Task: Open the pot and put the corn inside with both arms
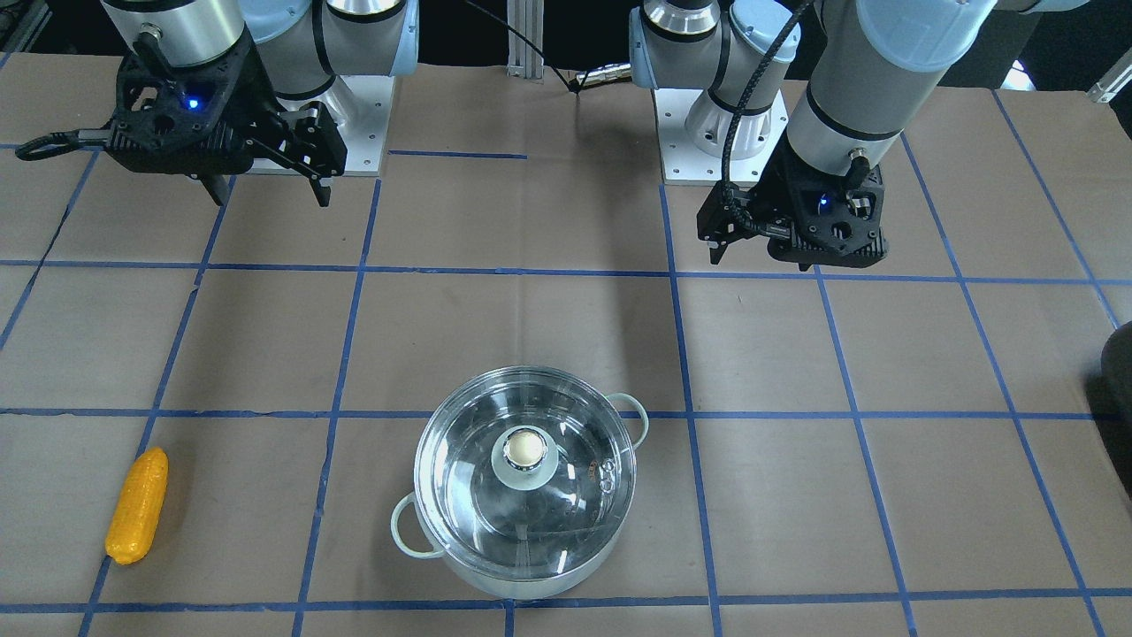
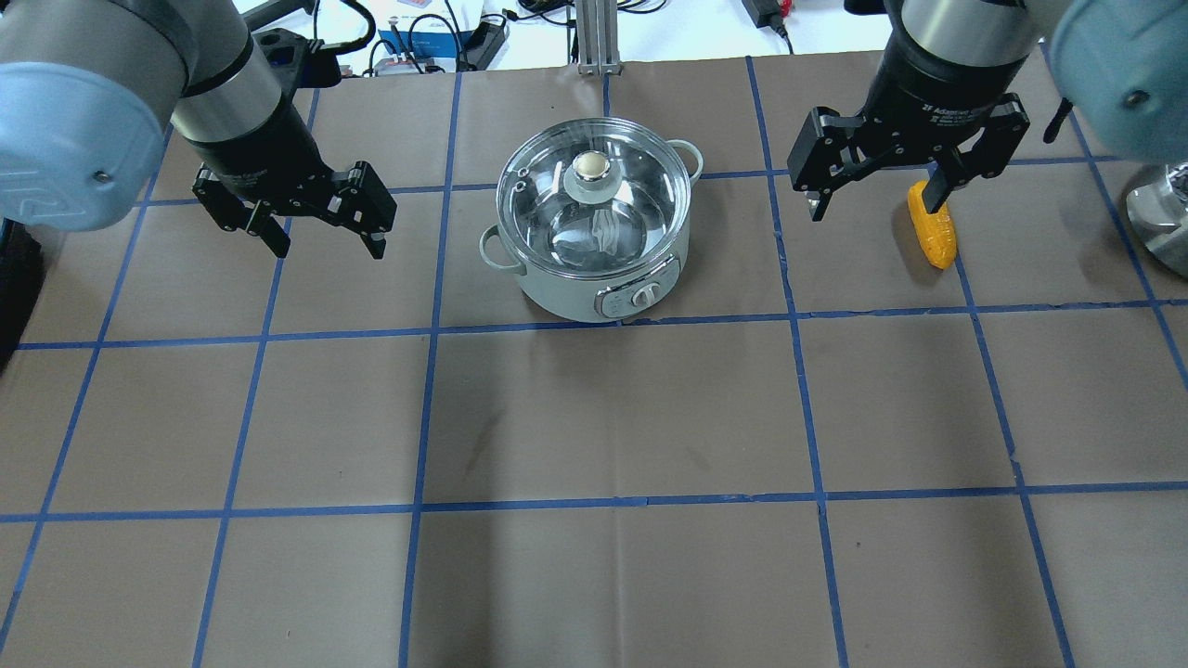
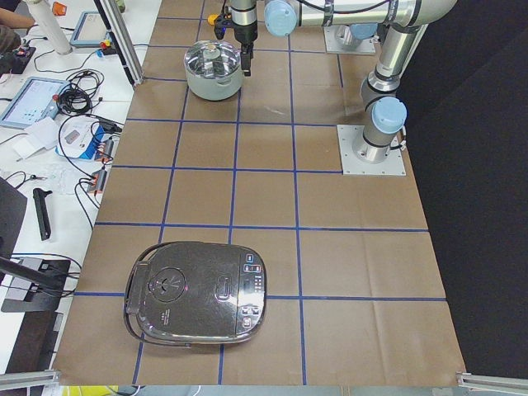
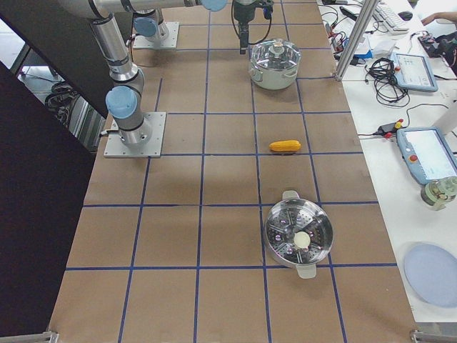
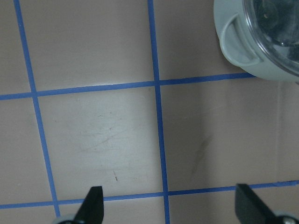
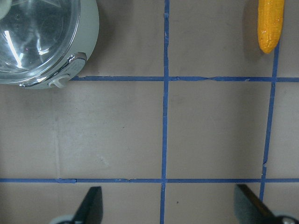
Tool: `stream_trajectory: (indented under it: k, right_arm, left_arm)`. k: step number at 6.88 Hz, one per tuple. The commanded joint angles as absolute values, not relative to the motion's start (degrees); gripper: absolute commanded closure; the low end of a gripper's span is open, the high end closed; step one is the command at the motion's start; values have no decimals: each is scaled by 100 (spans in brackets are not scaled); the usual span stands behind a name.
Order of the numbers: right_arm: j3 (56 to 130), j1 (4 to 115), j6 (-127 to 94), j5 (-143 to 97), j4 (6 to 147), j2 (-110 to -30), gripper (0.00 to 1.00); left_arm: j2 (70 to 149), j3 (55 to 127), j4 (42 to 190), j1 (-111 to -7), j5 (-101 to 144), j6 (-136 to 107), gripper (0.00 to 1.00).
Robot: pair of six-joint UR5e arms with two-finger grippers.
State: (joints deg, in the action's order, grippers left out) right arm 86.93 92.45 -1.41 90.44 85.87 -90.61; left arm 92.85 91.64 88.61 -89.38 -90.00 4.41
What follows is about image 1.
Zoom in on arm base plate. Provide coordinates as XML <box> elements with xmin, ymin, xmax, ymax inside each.
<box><xmin>652</xmin><ymin>87</ymin><xmax>807</xmax><ymax>189</ymax></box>
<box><xmin>315</xmin><ymin>75</ymin><xmax>397</xmax><ymax>177</ymax></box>

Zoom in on black cable on table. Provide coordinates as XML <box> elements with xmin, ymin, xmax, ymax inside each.
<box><xmin>463</xmin><ymin>0</ymin><xmax>633</xmax><ymax>100</ymax></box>

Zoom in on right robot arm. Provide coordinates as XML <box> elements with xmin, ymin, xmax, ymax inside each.
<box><xmin>88</xmin><ymin>1</ymin><xmax>420</xmax><ymax>207</ymax></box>

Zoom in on glass pot lid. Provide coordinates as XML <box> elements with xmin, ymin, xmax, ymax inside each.
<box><xmin>415</xmin><ymin>365</ymin><xmax>638</xmax><ymax>579</ymax></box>

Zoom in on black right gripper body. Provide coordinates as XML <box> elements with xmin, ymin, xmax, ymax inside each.
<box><xmin>104</xmin><ymin>38</ymin><xmax>348</xmax><ymax>177</ymax></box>

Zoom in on yellow toy corn cob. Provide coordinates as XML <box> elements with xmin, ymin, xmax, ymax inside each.
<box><xmin>104</xmin><ymin>447</ymin><xmax>170</xmax><ymax>565</ymax></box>

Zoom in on aluminium frame post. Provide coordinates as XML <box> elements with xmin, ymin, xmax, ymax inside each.
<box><xmin>506</xmin><ymin>0</ymin><xmax>546</xmax><ymax>83</ymax></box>

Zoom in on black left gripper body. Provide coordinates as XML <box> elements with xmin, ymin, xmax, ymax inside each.
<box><xmin>697</xmin><ymin>143</ymin><xmax>887</xmax><ymax>272</ymax></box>

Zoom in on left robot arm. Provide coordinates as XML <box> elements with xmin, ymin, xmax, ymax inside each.
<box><xmin>628</xmin><ymin>1</ymin><xmax>1078</xmax><ymax>272</ymax></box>

